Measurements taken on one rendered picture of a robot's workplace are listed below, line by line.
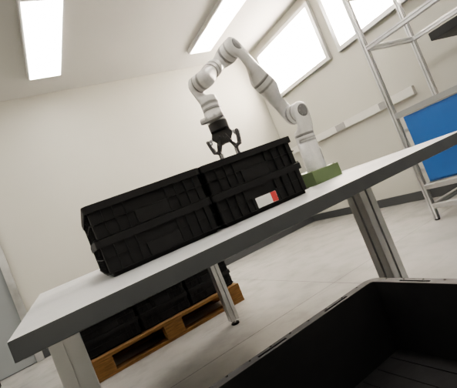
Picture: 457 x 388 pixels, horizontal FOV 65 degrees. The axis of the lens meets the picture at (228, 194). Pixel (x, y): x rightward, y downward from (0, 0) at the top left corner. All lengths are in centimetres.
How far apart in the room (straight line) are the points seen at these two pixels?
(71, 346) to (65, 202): 372
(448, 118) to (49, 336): 284
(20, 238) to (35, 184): 61
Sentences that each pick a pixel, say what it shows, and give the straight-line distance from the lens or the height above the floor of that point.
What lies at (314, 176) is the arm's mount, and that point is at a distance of 167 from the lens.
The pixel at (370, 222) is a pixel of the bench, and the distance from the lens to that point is 121.
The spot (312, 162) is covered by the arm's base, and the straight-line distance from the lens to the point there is 173.
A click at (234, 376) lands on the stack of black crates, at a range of 46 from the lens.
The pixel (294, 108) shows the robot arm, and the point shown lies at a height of 107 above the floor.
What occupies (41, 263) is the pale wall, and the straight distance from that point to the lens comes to 442.
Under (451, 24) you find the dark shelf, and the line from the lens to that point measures 304.
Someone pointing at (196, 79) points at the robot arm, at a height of 125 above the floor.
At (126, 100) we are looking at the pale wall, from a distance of 496.
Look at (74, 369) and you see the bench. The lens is 85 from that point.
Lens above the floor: 78
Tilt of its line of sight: 1 degrees up
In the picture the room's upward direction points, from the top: 22 degrees counter-clockwise
